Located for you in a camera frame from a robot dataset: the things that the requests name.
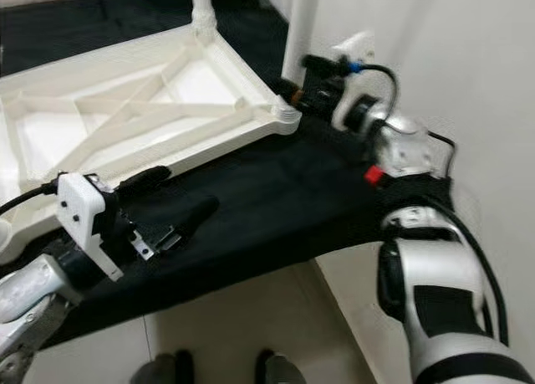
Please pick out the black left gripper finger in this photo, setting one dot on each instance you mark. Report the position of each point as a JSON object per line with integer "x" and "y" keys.
{"x": 144, "y": 177}
{"x": 192, "y": 222}

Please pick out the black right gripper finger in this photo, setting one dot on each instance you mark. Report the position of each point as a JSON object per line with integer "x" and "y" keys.
{"x": 326, "y": 65}
{"x": 297, "y": 94}

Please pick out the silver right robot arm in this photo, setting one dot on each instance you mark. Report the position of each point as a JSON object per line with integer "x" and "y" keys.
{"x": 410, "y": 150}

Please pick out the yellow rubber band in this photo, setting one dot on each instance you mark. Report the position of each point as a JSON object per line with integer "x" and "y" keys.
{"x": 294, "y": 91}

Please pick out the black table cloth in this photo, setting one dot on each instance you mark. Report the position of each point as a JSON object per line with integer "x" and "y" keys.
{"x": 284, "y": 200}

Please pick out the white plastic table top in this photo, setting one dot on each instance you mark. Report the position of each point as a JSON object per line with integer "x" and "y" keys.
{"x": 50, "y": 141}

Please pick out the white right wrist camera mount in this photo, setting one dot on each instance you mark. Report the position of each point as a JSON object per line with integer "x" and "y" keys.
{"x": 355, "y": 45}

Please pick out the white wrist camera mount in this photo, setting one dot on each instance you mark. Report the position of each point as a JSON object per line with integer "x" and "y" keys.
{"x": 79, "y": 208}
{"x": 355, "y": 45}

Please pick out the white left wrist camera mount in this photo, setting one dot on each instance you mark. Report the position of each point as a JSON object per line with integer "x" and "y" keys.
{"x": 79, "y": 208}

